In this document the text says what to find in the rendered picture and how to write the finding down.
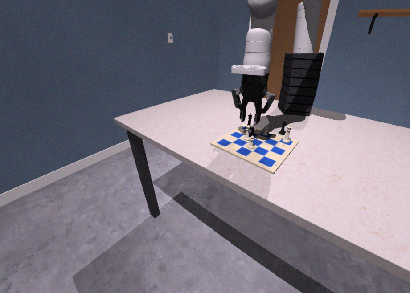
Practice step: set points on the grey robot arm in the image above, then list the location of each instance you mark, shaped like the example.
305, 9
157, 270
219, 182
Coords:
259, 38

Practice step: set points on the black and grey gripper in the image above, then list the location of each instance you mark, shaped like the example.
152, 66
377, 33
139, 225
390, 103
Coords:
253, 94

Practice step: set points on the blue and cream chessboard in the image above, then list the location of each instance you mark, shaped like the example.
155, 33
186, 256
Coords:
269, 151

